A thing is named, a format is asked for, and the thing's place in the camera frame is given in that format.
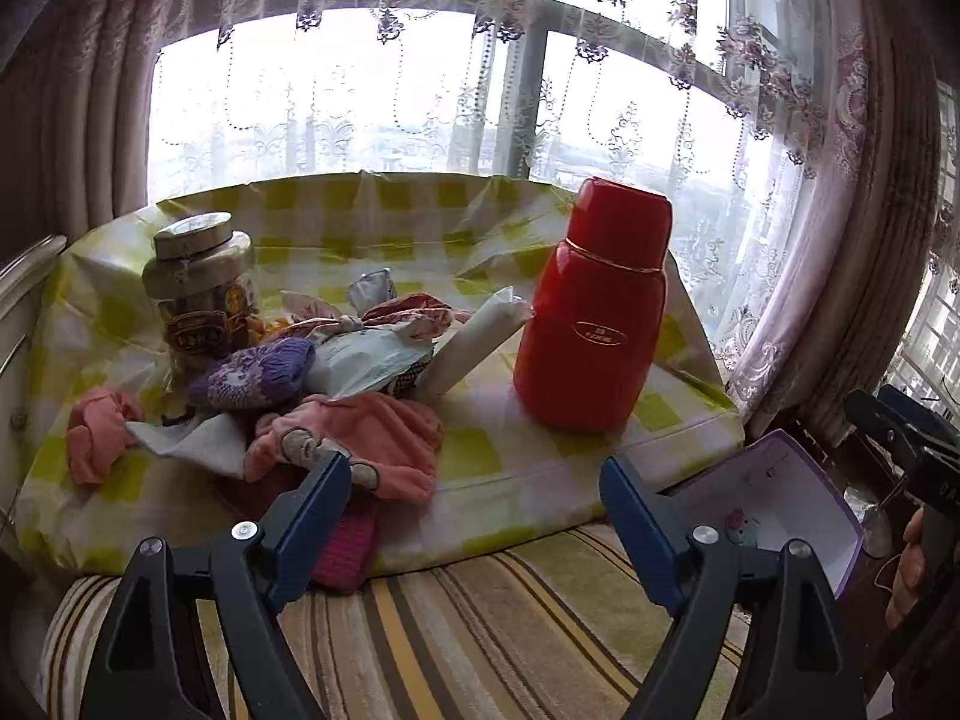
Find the snack jar with silver lid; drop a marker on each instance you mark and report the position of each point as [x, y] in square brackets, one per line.
[199, 292]

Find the red thermos bottle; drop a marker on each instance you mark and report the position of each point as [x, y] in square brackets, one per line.
[589, 315]

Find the purple open box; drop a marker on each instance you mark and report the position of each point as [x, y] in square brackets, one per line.
[780, 480]

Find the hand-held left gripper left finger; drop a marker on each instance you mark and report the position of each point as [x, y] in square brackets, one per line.
[316, 506]

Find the pink fleece garment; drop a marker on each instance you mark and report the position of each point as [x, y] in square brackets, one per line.
[375, 442]

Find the person's right hand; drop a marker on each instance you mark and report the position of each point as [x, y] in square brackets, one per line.
[906, 562]

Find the pale grey cloth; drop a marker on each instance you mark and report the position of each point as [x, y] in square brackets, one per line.
[202, 446]

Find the rolled white paper tube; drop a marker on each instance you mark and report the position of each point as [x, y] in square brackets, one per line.
[472, 345]

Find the white cabinet drawer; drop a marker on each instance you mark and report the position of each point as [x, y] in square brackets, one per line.
[22, 330]

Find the purple knitted cloth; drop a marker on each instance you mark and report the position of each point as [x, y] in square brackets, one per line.
[255, 375]

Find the magenta knitted cloth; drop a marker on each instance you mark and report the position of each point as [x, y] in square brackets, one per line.
[345, 547]

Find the small pink toy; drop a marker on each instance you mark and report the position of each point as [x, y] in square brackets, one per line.
[740, 529]

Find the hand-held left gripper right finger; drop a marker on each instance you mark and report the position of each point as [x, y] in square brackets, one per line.
[636, 532]

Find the grey window frame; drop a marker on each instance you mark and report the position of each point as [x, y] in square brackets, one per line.
[525, 82]

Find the pale green tissue pack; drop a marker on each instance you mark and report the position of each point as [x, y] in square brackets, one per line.
[360, 364]

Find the sheer floral lace curtain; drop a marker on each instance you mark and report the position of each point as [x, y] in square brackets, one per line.
[420, 112]

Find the clear glass object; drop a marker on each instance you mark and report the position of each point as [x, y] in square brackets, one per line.
[870, 521]

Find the grey fabric pouch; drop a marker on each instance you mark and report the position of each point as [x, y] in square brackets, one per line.
[373, 291]

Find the yellow checked tablecloth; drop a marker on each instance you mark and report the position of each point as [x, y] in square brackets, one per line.
[480, 457]

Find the salmon pink cloth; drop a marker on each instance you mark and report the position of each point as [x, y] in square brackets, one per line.
[97, 435]

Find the striped sofa cushion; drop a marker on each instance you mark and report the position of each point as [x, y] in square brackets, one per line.
[480, 637]

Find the red and white printed cloth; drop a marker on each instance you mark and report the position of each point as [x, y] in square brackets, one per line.
[405, 315]

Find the orange wrapper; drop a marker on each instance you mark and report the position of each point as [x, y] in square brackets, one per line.
[271, 326]

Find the mauve heavy curtain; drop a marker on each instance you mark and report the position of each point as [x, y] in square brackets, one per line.
[82, 90]
[847, 202]

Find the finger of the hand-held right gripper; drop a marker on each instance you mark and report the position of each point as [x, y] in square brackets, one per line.
[892, 424]

